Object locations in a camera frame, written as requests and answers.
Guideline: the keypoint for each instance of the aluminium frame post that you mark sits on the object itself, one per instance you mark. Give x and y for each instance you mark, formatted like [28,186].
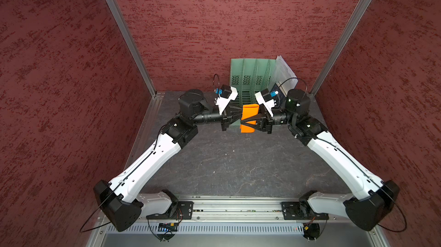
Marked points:
[346,34]
[131,45]

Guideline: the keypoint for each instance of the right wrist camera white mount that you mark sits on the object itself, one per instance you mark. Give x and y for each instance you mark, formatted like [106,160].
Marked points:
[268,99]

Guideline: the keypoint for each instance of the green file organizer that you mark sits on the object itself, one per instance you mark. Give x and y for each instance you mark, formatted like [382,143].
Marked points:
[250,76]

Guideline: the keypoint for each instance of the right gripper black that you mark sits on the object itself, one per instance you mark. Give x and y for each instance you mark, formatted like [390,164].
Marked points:
[266,121]

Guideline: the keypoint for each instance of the front aluminium rail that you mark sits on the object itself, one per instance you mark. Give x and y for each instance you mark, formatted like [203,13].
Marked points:
[226,209]

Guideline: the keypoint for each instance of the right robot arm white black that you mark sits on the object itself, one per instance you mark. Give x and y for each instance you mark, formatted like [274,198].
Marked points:
[370,199]

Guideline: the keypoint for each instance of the left base circuit board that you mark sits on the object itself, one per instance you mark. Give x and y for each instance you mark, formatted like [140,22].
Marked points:
[168,227]

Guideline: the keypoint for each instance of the right aluminium frame post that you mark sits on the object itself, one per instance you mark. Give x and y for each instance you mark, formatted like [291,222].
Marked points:
[346,34]

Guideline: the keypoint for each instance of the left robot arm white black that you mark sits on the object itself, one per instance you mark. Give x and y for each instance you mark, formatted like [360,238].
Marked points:
[118,197]

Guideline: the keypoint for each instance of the right base circuit board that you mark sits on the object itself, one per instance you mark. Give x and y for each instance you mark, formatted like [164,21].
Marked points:
[311,231]

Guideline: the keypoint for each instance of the white paper sheets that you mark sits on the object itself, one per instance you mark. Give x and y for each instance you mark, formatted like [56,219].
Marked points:
[283,75]

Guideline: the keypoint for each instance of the base circuit board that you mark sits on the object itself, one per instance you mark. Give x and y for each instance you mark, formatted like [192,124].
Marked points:
[311,231]
[168,227]

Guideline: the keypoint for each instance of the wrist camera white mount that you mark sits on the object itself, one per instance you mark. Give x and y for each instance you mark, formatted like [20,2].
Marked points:
[268,99]
[225,94]

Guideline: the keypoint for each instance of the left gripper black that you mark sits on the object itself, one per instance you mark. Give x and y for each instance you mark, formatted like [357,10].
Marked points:
[227,115]

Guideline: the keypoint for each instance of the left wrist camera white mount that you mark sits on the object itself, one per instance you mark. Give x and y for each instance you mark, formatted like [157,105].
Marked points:
[225,94]

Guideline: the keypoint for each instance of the dark blue notebook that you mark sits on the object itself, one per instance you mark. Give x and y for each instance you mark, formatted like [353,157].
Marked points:
[279,90]

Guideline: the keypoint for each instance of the left aluminium frame post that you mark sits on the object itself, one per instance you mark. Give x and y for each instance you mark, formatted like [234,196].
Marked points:
[131,45]

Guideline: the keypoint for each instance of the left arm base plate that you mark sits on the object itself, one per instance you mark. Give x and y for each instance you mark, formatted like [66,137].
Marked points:
[180,210]

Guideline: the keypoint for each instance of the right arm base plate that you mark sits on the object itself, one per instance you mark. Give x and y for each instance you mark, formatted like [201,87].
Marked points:
[291,211]

